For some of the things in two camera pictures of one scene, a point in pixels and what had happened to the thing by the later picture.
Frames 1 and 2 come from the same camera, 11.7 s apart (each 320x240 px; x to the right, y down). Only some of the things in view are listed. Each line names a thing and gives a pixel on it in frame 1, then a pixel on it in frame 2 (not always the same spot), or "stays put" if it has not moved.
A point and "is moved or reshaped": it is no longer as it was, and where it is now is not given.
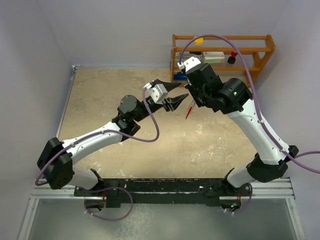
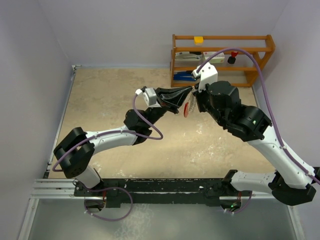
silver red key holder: x=192 y=105 is moved or reshaped
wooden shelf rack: x=247 y=53 stays put
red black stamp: x=231 y=59 stays put
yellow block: x=199 y=40 stays put
